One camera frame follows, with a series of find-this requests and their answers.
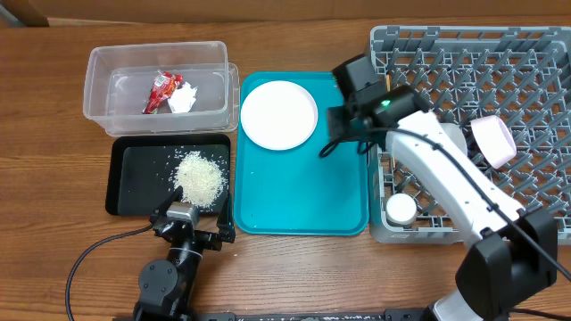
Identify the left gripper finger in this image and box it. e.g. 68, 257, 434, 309
153, 186, 183, 219
217, 193, 236, 243

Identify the white plate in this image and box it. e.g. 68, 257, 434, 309
240, 80, 319, 151

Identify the white tissue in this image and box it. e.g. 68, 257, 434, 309
168, 82, 197, 113

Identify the white cup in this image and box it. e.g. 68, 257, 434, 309
385, 193, 417, 226

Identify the grey bowl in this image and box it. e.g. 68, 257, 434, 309
441, 123, 468, 156

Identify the red snack wrapper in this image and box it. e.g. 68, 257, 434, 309
142, 71, 184, 114

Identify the pink small bowl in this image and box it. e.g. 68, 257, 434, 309
470, 115, 517, 169

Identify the wooden chopstick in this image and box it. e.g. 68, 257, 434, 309
385, 74, 392, 91

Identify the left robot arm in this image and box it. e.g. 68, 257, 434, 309
133, 187, 236, 321

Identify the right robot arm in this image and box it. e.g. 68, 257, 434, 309
319, 54, 568, 320

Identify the grey dishwasher rack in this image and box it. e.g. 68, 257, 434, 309
369, 26, 570, 245

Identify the pile of rice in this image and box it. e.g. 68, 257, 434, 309
170, 151, 228, 210

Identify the black tray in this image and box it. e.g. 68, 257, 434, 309
105, 133, 231, 217

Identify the teal serving tray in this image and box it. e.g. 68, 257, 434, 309
234, 71, 369, 236

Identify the clear plastic bin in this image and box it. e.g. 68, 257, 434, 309
83, 41, 240, 136

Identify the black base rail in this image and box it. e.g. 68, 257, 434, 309
194, 308, 437, 321

